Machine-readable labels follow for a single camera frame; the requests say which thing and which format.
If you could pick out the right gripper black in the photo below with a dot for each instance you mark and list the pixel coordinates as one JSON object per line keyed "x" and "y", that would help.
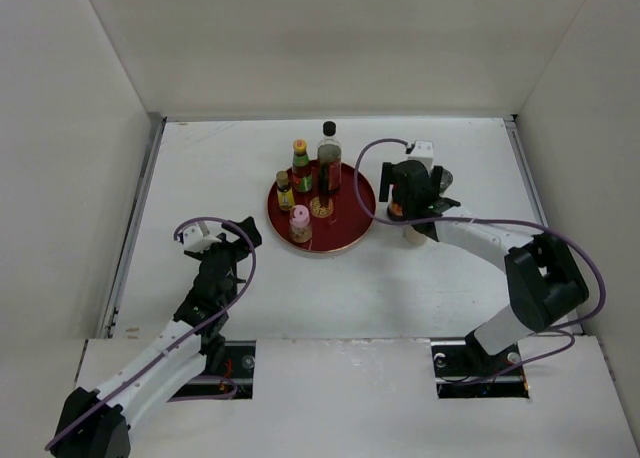
{"x": 388, "y": 178}

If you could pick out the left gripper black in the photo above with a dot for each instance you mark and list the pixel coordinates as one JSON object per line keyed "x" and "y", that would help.
{"x": 241, "y": 243}

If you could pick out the red lid sauce jar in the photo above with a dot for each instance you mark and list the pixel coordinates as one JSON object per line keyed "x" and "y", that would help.
{"x": 395, "y": 211}

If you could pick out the green lid spice shaker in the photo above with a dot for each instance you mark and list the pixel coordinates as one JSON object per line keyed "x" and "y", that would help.
{"x": 414, "y": 237}

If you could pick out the tall dark vinegar bottle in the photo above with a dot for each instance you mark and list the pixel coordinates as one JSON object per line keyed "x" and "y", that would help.
{"x": 329, "y": 160}

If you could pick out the green label chili sauce bottle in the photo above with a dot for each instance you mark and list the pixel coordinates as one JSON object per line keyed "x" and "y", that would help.
{"x": 301, "y": 167}

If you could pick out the pink lid spice shaker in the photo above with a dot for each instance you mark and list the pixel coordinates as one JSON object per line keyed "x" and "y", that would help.
{"x": 300, "y": 229}

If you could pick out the yellow label small bottle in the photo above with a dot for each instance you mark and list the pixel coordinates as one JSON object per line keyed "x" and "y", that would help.
{"x": 284, "y": 191}

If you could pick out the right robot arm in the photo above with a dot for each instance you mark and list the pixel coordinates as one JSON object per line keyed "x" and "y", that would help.
{"x": 543, "y": 280}

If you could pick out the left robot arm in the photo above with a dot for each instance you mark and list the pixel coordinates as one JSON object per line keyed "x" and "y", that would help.
{"x": 100, "y": 422}

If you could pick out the grey lid salt grinder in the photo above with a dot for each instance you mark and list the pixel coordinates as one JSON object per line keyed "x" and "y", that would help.
{"x": 446, "y": 180}

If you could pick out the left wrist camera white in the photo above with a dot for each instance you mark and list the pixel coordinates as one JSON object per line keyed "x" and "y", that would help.
{"x": 196, "y": 237}

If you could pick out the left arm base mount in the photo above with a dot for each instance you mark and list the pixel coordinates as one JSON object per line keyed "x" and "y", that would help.
{"x": 229, "y": 375}

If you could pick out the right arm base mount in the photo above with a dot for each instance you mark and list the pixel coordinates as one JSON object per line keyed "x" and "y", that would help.
{"x": 460, "y": 377}

